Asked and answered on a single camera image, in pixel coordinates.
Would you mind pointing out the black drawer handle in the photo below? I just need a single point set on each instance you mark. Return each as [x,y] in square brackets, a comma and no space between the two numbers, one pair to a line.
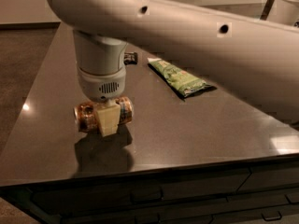
[271,216]

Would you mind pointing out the dark drawer cabinet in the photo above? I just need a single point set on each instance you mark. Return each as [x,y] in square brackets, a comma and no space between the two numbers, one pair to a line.
[228,193]

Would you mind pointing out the green chip bag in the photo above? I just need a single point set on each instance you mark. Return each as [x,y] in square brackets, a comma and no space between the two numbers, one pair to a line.
[180,80]

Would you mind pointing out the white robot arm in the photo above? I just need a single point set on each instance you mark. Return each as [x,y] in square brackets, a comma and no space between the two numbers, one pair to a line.
[256,61]

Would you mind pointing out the orange soda can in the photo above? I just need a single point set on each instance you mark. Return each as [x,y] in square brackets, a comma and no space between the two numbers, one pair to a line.
[86,120]

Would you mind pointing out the black snack wrapper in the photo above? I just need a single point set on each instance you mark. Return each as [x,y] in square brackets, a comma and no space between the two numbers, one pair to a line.
[130,58]

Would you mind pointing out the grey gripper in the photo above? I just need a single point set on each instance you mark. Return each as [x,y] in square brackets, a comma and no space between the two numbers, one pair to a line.
[100,85]

